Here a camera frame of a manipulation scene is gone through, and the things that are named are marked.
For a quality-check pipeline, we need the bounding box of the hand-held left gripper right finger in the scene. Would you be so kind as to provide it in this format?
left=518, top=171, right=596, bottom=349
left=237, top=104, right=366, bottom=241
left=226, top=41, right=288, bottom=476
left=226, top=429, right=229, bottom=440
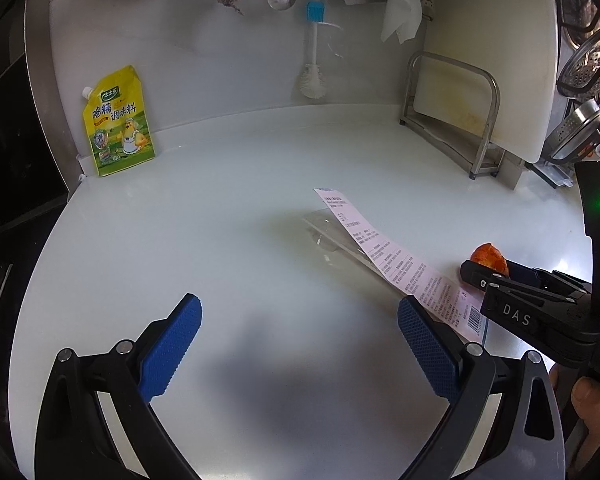
left=397, top=296, right=567, bottom=480

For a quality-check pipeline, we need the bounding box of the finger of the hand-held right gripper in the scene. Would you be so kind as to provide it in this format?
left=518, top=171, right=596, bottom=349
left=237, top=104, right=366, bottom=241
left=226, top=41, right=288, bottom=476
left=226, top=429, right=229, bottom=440
left=510, top=264, right=591, bottom=293
left=460, top=259, right=511, bottom=291

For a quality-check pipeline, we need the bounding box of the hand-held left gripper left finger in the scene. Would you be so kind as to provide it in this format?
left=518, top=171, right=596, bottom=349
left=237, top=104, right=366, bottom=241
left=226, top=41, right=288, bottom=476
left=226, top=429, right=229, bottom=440
left=34, top=292, right=203, bottom=480

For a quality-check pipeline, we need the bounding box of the orange peel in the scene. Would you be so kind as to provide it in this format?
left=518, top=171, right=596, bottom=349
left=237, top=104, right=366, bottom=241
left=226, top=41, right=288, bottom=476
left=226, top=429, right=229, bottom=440
left=470, top=242, right=510, bottom=277

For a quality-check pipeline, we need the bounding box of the long pink paper receipt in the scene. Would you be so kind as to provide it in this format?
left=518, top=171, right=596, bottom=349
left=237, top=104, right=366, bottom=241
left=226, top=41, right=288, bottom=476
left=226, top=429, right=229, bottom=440
left=312, top=187, right=491, bottom=343

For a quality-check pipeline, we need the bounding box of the person's right hand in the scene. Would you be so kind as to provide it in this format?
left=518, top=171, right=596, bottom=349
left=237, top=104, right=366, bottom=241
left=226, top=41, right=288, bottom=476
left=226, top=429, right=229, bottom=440
left=571, top=376, right=600, bottom=428

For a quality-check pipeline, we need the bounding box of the clear plastic wrapper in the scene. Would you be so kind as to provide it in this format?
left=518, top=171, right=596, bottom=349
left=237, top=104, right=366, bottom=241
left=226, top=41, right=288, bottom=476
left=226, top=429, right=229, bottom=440
left=300, top=212, right=396, bottom=281

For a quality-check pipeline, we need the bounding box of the metal cutting board rack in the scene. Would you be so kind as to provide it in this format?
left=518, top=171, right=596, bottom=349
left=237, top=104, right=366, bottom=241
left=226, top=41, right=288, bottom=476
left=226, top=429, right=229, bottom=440
left=399, top=51, right=526, bottom=181

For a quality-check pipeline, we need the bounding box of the metal perforated colander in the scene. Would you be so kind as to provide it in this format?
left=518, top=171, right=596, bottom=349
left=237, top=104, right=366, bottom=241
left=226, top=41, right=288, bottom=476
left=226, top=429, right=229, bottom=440
left=555, top=25, right=600, bottom=98

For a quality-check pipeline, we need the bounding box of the yellow seasoning pouch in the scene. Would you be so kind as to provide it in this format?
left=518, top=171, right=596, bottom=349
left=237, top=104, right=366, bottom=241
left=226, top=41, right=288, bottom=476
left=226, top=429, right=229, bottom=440
left=81, top=65, right=157, bottom=178

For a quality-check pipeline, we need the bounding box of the white cutting board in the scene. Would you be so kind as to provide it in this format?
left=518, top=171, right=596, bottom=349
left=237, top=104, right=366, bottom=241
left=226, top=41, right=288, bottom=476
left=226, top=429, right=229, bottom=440
left=412, top=0, right=563, bottom=163

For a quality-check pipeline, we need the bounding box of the white bottle brush blue collar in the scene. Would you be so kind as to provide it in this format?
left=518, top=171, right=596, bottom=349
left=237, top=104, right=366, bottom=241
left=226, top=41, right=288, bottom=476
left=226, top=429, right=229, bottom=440
left=295, top=0, right=327, bottom=100

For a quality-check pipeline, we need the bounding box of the white hanging cloth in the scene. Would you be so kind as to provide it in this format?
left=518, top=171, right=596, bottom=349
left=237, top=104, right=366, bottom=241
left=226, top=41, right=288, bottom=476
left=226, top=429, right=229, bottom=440
left=380, top=0, right=428, bottom=45

